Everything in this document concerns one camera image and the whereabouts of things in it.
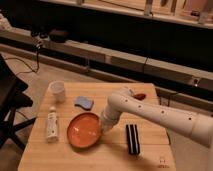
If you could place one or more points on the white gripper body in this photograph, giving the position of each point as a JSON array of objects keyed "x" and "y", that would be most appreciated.
[{"x": 108, "y": 119}]

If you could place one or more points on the white plastic cup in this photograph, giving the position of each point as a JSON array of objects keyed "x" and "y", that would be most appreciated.
[{"x": 57, "y": 88}]

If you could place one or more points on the black and white striped block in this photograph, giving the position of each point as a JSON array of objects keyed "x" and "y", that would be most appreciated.
[{"x": 132, "y": 139}]

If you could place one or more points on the orange ceramic bowl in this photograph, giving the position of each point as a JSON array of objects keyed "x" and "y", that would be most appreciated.
[{"x": 84, "y": 130}]

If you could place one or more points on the blue sponge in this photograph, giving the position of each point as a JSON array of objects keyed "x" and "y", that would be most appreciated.
[{"x": 84, "y": 103}]

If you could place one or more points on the black office chair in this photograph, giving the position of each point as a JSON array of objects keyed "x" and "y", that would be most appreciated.
[{"x": 12, "y": 98}]

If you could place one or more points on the small red object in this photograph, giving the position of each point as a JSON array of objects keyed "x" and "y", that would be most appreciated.
[{"x": 140, "y": 96}]

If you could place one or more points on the black power adapter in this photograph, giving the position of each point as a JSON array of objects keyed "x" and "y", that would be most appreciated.
[{"x": 59, "y": 36}]

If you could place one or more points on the white tube bottle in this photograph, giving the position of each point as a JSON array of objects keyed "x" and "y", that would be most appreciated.
[{"x": 52, "y": 125}]

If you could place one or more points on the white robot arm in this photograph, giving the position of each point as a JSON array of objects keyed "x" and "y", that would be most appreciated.
[{"x": 195, "y": 126}]

